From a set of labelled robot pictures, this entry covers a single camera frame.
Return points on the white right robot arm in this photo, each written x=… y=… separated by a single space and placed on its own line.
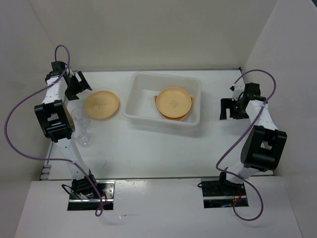
x=265 y=143

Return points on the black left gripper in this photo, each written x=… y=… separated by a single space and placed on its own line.
x=81 y=86

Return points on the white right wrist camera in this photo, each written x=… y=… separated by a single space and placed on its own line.
x=237 y=92

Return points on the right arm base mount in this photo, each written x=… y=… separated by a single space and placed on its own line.
x=216 y=195

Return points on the translucent plastic bin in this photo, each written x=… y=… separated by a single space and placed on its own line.
x=140 y=104

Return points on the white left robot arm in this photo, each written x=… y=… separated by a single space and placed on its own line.
x=58 y=125

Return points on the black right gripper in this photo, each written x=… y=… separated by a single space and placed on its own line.
x=227 y=103

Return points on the round tan plate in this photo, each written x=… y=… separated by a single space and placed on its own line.
x=174 y=102
x=101 y=105

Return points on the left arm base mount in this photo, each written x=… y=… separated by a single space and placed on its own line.
x=79 y=202

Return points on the clear glass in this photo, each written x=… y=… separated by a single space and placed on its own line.
x=82 y=137
x=80 y=116

